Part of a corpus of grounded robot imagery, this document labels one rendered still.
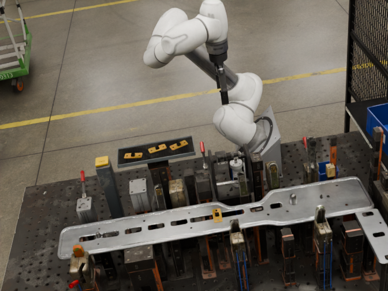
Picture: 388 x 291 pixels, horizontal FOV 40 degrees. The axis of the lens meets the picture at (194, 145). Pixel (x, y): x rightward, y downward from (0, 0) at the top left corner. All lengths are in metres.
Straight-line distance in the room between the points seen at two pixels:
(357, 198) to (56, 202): 1.66
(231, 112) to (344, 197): 0.80
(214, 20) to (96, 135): 2.97
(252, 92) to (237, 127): 0.22
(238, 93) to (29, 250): 1.37
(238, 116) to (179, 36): 0.97
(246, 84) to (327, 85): 2.31
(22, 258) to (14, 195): 1.65
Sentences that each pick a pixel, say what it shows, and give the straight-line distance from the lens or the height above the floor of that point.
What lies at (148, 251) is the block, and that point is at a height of 1.03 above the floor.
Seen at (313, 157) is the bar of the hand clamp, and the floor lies 1.11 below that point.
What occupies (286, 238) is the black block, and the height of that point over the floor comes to 0.99.
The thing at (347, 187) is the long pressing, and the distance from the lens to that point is 2.48.
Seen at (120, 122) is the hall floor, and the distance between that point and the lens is 4.97.
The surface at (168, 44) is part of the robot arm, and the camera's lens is 2.00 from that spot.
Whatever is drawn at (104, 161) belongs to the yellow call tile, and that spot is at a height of 1.16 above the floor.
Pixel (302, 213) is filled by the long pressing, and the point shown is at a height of 1.00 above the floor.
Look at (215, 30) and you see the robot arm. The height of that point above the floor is 1.78.
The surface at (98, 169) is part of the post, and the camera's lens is 2.55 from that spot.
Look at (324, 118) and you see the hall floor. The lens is 4.68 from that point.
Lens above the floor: 2.64
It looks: 36 degrees down
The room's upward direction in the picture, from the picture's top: 10 degrees counter-clockwise
